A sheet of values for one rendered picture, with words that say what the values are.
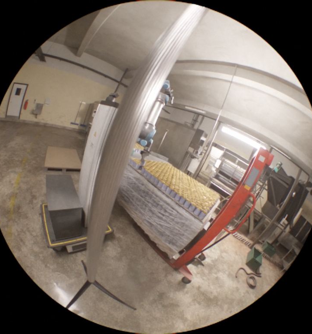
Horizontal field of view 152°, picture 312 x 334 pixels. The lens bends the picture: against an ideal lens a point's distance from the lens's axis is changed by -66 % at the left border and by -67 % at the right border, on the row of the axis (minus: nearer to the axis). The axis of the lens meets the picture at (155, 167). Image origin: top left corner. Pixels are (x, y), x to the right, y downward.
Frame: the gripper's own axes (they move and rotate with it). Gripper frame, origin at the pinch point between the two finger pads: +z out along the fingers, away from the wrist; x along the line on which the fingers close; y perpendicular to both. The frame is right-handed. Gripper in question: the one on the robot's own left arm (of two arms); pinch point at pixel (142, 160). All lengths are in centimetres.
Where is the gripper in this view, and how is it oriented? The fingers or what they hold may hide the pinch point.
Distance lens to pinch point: 163.0
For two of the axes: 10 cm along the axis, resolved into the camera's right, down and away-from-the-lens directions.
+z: -3.8, 8.9, 2.5
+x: -6.3, -0.5, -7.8
